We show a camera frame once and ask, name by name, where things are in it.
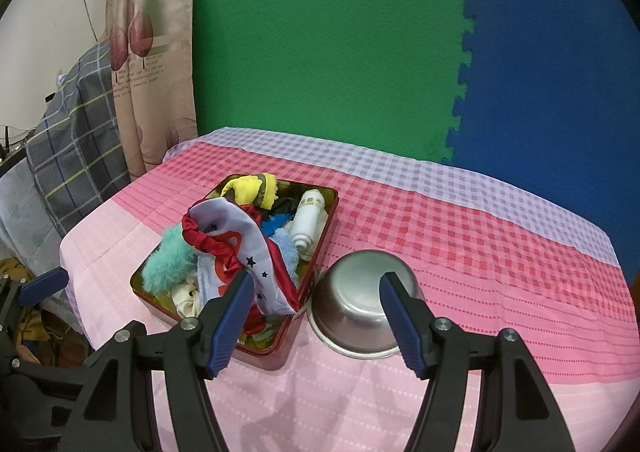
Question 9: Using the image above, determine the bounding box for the grey plaid blanket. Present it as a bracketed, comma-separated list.
[25, 40, 132, 238]

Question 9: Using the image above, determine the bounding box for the steel bowl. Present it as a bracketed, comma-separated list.
[306, 249, 426, 360]

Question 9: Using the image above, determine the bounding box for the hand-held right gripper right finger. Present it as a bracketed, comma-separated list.
[378, 271, 576, 452]

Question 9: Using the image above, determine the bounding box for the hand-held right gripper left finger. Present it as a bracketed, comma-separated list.
[62, 269, 256, 452]

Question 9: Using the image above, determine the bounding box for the white bottle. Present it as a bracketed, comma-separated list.
[291, 188, 328, 262]

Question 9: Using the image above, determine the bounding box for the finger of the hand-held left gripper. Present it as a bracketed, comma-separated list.
[20, 266, 70, 307]

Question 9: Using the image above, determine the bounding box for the bright blue cloth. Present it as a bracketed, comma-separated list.
[260, 213, 296, 235]

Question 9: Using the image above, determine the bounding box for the pink checked tablecloth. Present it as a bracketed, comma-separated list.
[60, 126, 631, 452]

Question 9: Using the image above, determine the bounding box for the light blue fluffy cloth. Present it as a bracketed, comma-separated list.
[272, 229, 301, 283]

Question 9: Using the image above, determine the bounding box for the yellow plush toy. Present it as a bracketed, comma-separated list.
[220, 172, 280, 212]

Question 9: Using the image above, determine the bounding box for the teal fluffy cloth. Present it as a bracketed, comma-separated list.
[142, 226, 201, 293]

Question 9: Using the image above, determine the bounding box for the red tin box gold interior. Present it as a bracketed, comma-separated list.
[130, 173, 340, 373]

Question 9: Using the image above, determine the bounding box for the white star printed cloth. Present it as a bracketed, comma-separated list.
[187, 199, 303, 315]

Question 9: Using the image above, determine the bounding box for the blue foam mat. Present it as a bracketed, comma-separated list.
[440, 0, 640, 278]

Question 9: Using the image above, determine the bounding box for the cream cloth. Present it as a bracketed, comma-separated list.
[170, 277, 206, 315]

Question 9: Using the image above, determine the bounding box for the green foam mat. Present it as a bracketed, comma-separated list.
[192, 0, 476, 165]

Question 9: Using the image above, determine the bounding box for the floral beige curtain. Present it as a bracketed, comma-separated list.
[105, 0, 201, 178]

